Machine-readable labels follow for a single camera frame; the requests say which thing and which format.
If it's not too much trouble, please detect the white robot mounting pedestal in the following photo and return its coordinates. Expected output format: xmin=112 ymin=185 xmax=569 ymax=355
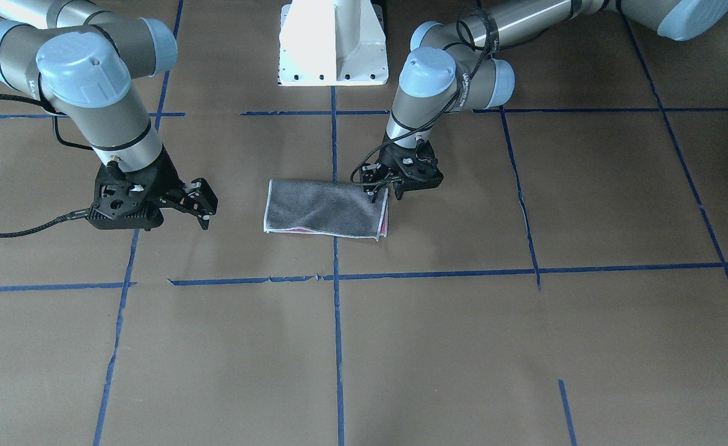
xmin=277 ymin=1 xmax=389 ymax=87

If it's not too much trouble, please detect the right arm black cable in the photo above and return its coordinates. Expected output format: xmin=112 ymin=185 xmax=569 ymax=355
xmin=0 ymin=92 xmax=114 ymax=239

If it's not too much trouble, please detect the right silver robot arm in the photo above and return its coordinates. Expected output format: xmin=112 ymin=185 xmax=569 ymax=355
xmin=0 ymin=1 xmax=218 ymax=238

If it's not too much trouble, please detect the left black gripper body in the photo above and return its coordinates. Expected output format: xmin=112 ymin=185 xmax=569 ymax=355
xmin=376 ymin=141 xmax=444 ymax=191

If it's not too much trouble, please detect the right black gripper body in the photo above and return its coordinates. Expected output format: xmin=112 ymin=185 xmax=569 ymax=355
xmin=87 ymin=149 xmax=182 ymax=230

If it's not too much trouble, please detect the pink towel with grey edge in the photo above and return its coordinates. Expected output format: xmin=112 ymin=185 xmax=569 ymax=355
xmin=263 ymin=180 xmax=388 ymax=240

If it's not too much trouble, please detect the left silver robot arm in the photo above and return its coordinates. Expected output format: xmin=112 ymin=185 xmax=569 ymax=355
xmin=353 ymin=1 xmax=728 ymax=201

